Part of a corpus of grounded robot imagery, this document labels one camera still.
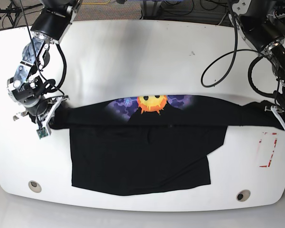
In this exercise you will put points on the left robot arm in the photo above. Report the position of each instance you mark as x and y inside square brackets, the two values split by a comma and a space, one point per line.
[263, 37]

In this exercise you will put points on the right table cable grommet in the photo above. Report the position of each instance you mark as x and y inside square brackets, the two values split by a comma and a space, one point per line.
[243, 195]

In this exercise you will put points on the left table cable grommet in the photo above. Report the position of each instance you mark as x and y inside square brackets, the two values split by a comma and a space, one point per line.
[34, 186]

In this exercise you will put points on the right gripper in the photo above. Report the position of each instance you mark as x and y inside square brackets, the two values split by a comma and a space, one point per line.
[41, 108]

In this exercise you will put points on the black graphic T-shirt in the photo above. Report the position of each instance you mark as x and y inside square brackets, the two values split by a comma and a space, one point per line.
[151, 144]

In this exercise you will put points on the white power strip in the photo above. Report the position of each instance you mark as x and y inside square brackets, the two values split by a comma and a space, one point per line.
[279, 13]

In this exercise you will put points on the black tripod stand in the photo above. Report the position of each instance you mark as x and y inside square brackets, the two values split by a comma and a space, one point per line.
[13, 13]

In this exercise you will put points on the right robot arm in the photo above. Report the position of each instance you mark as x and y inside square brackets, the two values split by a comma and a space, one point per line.
[28, 86]

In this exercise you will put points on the table cable grommet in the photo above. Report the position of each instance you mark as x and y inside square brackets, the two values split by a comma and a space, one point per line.
[34, 186]
[243, 195]

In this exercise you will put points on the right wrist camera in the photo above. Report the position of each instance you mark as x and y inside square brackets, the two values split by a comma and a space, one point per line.
[43, 132]

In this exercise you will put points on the red tape rectangle marking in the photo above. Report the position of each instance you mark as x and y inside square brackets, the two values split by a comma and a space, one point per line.
[266, 148]

